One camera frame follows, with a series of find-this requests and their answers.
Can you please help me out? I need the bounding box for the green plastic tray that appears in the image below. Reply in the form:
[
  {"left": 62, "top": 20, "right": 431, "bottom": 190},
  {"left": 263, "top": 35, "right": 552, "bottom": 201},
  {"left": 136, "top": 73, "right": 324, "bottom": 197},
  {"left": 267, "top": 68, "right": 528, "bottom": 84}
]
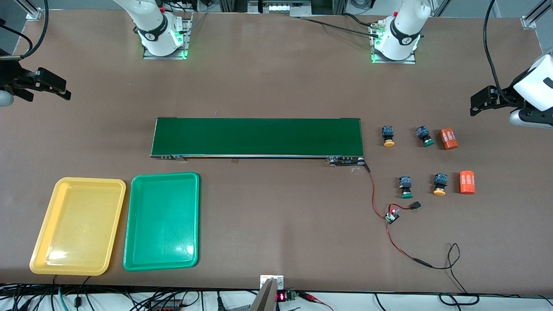
[{"left": 123, "top": 172, "right": 200, "bottom": 272}]

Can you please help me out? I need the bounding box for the thin black base cable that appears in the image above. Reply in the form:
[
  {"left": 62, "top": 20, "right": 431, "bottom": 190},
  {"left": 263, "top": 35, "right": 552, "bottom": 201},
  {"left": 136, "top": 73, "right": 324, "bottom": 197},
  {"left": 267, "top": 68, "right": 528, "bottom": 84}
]
[{"left": 298, "top": 16, "right": 376, "bottom": 38}]

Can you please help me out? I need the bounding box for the red clip lead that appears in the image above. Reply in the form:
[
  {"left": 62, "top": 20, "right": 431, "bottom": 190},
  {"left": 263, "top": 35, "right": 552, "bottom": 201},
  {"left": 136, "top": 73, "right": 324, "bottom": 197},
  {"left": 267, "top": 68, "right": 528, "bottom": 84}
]
[{"left": 298, "top": 292, "right": 333, "bottom": 311}]

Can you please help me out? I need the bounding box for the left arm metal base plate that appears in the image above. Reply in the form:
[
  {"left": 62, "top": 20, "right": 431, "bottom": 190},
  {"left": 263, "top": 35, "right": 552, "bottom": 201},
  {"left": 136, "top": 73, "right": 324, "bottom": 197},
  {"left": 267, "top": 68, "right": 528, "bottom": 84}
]
[{"left": 371, "top": 19, "right": 417, "bottom": 64}]

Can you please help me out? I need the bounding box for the red black wire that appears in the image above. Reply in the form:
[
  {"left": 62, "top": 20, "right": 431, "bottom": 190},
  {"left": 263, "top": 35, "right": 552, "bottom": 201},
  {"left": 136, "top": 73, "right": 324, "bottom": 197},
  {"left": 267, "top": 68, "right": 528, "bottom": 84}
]
[{"left": 364, "top": 163, "right": 419, "bottom": 262}]

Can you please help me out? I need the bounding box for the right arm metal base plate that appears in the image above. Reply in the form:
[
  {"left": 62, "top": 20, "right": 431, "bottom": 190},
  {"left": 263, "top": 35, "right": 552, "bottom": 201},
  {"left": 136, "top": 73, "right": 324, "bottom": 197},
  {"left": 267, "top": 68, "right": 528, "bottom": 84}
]
[{"left": 143, "top": 13, "right": 193, "bottom": 60}]

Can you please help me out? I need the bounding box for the silver control box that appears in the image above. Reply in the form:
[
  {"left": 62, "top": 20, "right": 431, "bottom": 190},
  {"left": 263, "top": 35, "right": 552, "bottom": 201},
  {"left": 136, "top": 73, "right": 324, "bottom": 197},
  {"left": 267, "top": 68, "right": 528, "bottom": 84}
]
[{"left": 248, "top": 0, "right": 311, "bottom": 18}]

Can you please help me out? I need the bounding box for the thin black power cable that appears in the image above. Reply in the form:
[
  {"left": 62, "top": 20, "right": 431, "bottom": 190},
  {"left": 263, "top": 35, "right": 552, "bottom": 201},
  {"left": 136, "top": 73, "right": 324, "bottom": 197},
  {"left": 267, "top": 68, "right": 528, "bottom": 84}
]
[{"left": 413, "top": 243, "right": 469, "bottom": 295}]

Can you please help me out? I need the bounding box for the black red power strip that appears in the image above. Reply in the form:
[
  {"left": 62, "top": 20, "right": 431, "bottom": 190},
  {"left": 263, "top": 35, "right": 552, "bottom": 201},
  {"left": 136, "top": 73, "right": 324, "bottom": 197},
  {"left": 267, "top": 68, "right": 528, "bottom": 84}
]
[{"left": 147, "top": 298, "right": 184, "bottom": 311}]

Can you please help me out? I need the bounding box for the green conveyor belt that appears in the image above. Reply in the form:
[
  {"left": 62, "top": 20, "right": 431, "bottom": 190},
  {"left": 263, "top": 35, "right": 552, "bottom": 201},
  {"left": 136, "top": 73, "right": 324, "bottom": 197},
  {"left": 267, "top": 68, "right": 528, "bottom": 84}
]
[{"left": 150, "top": 117, "right": 368, "bottom": 167}]

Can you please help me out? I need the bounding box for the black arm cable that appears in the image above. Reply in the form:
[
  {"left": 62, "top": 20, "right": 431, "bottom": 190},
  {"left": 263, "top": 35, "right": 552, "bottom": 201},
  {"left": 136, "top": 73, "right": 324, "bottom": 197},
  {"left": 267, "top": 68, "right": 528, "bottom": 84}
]
[
  {"left": 0, "top": 0, "right": 49, "bottom": 60},
  {"left": 483, "top": 0, "right": 510, "bottom": 104}
]

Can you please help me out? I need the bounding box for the thick black base cable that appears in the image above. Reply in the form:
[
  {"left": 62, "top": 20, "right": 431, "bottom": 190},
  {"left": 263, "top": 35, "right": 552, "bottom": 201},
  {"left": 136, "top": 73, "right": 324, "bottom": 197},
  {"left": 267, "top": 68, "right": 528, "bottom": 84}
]
[{"left": 343, "top": 12, "right": 383, "bottom": 31}]

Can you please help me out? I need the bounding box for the aluminium frame post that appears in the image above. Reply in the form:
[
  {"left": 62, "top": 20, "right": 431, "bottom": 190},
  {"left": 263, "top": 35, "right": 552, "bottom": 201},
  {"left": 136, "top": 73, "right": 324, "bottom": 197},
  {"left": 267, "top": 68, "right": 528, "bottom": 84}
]
[
  {"left": 17, "top": 0, "right": 42, "bottom": 20},
  {"left": 522, "top": 0, "right": 553, "bottom": 29},
  {"left": 430, "top": 0, "right": 452, "bottom": 18}
]

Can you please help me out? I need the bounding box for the green cap push button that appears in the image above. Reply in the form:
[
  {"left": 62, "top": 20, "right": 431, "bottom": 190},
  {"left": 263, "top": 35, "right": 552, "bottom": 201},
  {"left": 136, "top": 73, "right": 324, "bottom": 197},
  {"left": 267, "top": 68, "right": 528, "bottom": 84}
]
[
  {"left": 415, "top": 126, "right": 435, "bottom": 147},
  {"left": 398, "top": 176, "right": 414, "bottom": 199}
]

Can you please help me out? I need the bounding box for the orange cylinder white print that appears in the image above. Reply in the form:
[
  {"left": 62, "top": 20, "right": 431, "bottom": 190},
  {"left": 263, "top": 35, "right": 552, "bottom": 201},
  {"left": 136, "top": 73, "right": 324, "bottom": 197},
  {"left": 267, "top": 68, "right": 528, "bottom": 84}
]
[
  {"left": 439, "top": 127, "right": 458, "bottom": 150},
  {"left": 459, "top": 171, "right": 476, "bottom": 195}
]

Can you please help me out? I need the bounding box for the grey camera mount bar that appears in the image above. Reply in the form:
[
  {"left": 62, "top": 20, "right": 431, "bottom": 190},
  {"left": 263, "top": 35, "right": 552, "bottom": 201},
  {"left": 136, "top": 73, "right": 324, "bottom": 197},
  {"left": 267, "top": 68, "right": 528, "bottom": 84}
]
[{"left": 248, "top": 275, "right": 286, "bottom": 311}]

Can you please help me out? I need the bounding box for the yellow plastic tray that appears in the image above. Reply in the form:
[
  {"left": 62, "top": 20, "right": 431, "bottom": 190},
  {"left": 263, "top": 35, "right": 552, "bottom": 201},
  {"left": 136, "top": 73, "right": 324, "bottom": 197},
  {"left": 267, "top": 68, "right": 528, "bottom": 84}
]
[{"left": 29, "top": 177, "right": 127, "bottom": 276}]

